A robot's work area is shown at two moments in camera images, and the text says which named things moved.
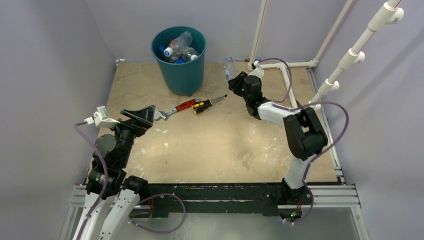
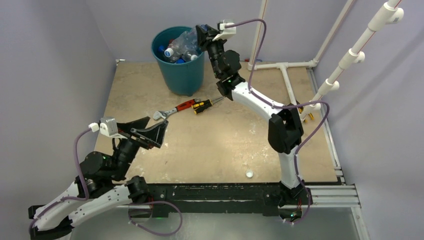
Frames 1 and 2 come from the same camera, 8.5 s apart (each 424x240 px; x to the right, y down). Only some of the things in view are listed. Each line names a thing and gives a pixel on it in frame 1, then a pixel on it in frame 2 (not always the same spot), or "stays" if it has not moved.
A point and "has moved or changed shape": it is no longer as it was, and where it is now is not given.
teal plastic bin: x=185 y=79 stays
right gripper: x=234 y=84 -> x=203 y=34
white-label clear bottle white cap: x=190 y=54 stays
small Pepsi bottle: x=180 y=60 stays
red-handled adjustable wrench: x=159 y=115 stays
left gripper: x=139 y=121 -> x=153 y=135
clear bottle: x=178 y=45 stays
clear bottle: x=229 y=68 has moved or changed shape
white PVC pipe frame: x=392 y=12 stays
